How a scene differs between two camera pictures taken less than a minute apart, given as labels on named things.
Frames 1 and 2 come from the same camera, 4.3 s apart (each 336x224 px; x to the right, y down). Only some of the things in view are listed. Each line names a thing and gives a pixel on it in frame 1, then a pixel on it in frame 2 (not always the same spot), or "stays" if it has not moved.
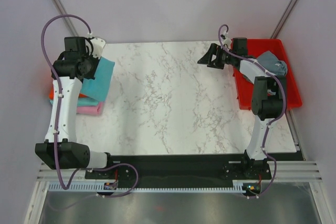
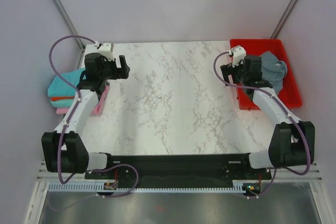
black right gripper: [216, 50] to [228, 69]
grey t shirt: [269, 61] stays
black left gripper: [96, 61] to [119, 73]
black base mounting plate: [181, 171] stays
